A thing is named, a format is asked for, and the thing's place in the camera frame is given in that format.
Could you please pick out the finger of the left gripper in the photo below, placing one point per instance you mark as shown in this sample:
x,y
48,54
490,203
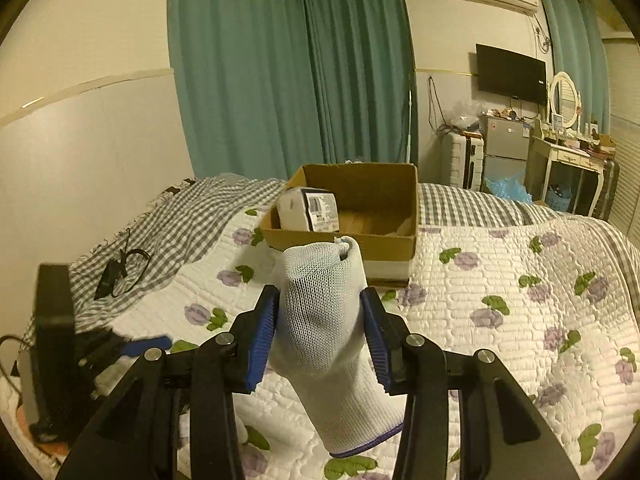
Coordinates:
x,y
136,347

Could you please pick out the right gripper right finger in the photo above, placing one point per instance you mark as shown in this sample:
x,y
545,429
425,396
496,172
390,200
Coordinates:
x,y
503,436

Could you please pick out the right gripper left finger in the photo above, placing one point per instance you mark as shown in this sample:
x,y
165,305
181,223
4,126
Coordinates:
x,y
135,432

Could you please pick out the white knit glove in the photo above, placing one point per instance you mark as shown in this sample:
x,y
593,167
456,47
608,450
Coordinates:
x,y
320,348

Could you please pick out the navy white tissue pack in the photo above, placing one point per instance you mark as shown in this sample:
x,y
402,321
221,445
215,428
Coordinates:
x,y
308,210

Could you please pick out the grey checked blanket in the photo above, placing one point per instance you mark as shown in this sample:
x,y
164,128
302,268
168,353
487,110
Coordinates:
x,y
184,222

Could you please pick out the white floral quilt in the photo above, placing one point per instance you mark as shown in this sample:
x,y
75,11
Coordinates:
x,y
557,302

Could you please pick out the brown cardboard box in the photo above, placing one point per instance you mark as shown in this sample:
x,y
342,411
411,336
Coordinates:
x,y
377,204

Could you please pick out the blue plastic bags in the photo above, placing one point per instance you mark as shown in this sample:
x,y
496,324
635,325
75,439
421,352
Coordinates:
x,y
509,188

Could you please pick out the white suitcase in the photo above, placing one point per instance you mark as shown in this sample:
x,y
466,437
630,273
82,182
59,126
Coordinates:
x,y
462,160

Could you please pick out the small silver fridge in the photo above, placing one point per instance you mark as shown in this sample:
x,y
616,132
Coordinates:
x,y
506,148

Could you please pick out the white dressing table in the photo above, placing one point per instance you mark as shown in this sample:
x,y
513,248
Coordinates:
x,y
550,165

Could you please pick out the large teal curtain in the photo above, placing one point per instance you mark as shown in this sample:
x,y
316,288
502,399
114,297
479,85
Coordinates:
x,y
267,86

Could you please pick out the white mop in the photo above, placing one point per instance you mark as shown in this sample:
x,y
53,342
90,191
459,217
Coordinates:
x,y
411,121

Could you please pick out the white oval mirror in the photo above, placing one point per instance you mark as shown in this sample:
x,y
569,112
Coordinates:
x,y
564,102

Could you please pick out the white louvred wardrobe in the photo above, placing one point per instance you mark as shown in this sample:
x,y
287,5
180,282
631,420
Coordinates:
x,y
623,77

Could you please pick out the narrow teal curtain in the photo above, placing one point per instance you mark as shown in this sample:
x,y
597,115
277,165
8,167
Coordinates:
x,y
578,50

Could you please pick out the black wall television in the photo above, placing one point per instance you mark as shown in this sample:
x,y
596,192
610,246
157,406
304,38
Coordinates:
x,y
511,74

